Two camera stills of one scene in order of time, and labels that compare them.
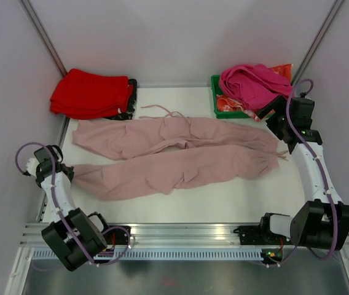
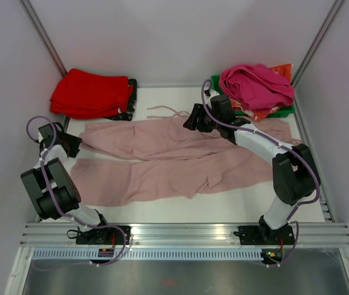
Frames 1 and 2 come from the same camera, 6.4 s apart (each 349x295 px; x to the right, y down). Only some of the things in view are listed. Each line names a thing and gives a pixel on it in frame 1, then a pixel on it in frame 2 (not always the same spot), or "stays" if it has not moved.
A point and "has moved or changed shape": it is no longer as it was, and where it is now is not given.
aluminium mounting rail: x=161 y=236 stays
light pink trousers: x=162 y=154 has moved or changed shape
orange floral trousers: x=227 y=104 stays
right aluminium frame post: x=319 y=39 stays
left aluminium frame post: x=43 y=36 stays
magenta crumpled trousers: x=255 y=85 stays
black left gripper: x=71 y=174 to x=75 y=142
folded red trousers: x=83 y=94 stays
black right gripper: x=271 y=105 to x=198 y=110
